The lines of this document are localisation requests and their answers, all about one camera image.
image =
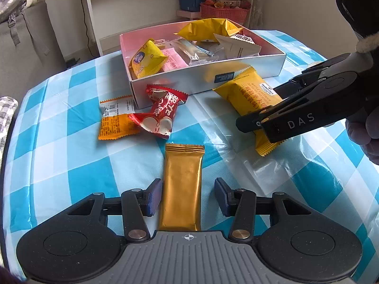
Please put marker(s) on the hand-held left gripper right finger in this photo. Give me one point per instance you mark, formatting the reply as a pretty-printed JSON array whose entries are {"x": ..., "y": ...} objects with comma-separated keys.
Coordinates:
[{"x": 221, "y": 196}]

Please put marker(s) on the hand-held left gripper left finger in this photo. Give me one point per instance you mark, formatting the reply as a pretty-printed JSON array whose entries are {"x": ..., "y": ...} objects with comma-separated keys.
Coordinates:
[{"x": 154, "y": 196}]

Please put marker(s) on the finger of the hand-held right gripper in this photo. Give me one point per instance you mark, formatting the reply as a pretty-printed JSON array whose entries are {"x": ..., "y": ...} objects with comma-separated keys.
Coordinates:
[
  {"x": 296, "y": 84},
  {"x": 251, "y": 122}
]

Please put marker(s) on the yellow pillow snack packet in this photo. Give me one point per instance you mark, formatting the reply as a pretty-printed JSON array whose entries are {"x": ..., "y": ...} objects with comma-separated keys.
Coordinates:
[
  {"x": 204, "y": 29},
  {"x": 248, "y": 91}
]

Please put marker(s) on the gold snack bar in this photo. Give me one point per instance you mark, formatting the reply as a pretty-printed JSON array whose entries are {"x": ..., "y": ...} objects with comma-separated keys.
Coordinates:
[{"x": 182, "y": 183}]

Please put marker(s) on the pink cardboard box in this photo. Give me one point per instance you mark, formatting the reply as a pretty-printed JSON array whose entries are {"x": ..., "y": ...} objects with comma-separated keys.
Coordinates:
[{"x": 183, "y": 82}]

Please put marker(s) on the long white snack packet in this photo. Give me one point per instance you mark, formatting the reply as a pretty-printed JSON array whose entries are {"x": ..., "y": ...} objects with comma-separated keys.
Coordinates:
[{"x": 189, "y": 48}]

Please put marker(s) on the yellow blue-label snack packet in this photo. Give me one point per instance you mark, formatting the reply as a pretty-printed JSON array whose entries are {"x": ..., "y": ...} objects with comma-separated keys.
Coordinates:
[{"x": 148, "y": 62}]

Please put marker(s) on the person's right forearm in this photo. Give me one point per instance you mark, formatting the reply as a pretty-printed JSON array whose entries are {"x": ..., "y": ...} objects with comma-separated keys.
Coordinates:
[{"x": 355, "y": 9}]

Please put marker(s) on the person's right hand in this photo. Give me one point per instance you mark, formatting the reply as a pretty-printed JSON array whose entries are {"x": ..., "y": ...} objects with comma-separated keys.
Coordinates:
[{"x": 361, "y": 136}]

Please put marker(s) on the white triangular snack packet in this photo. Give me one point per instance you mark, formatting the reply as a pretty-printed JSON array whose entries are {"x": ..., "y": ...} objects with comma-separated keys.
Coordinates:
[{"x": 234, "y": 47}]

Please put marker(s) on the red candy packet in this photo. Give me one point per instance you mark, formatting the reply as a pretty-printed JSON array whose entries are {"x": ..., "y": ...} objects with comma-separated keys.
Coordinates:
[
  {"x": 154, "y": 124},
  {"x": 165, "y": 97}
]

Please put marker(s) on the orange snack packet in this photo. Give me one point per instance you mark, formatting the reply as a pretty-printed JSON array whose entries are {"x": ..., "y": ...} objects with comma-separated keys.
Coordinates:
[{"x": 115, "y": 124}]

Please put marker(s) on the blue checkered tablecloth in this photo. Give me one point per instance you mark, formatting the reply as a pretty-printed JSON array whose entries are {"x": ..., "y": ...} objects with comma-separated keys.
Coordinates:
[{"x": 74, "y": 168}]

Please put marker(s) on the pink snack packet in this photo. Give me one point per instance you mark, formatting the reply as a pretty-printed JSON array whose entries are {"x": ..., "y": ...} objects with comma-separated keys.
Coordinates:
[{"x": 174, "y": 62}]

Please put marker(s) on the large red basket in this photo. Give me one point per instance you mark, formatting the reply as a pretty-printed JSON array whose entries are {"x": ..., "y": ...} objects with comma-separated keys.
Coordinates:
[{"x": 225, "y": 13}]

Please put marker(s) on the pink low shelf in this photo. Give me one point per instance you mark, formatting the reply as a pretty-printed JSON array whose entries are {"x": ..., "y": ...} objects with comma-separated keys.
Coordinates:
[{"x": 188, "y": 14}]

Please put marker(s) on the blue storage box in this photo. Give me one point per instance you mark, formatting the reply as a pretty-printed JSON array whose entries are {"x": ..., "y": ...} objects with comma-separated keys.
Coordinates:
[{"x": 192, "y": 3}]

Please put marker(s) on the grey checkered pillow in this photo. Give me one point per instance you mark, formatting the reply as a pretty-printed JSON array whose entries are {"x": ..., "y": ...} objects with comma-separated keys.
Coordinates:
[{"x": 6, "y": 109}]

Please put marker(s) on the white bookshelf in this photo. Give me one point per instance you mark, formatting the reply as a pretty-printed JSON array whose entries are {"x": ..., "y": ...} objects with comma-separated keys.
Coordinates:
[{"x": 94, "y": 20}]

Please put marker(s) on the grey fabric bag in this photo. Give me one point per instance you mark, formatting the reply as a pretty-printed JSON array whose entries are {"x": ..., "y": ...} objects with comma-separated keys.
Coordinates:
[{"x": 29, "y": 44}]

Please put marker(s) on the grey floral backpack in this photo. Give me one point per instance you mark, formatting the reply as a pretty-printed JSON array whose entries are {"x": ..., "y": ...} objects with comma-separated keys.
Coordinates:
[{"x": 9, "y": 4}]

